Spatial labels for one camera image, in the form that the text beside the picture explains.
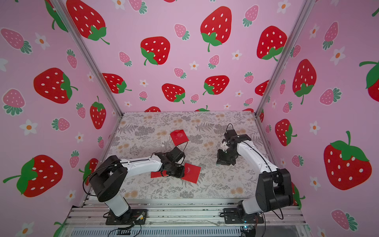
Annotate red envelope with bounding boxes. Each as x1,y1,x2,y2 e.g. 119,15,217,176
151,171,162,178
181,163,201,184
170,129,189,146

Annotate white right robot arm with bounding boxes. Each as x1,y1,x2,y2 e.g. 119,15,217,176
216,129,294,219

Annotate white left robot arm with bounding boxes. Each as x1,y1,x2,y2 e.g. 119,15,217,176
88,147,186,220

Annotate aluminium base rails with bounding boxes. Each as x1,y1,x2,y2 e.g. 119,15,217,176
59,198,312,237

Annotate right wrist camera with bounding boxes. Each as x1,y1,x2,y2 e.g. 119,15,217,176
220,139,228,151

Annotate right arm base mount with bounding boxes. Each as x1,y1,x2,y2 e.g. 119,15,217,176
219,205,264,225

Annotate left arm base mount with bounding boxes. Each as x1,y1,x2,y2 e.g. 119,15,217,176
106,208,148,226

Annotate aluminium frame post left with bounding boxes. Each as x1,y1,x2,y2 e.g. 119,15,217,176
51,0,123,118

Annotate aluminium frame post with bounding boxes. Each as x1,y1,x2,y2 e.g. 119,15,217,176
51,0,123,118
255,0,315,118

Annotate aluminium frame post right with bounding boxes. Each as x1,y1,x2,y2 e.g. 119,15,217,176
255,0,315,118

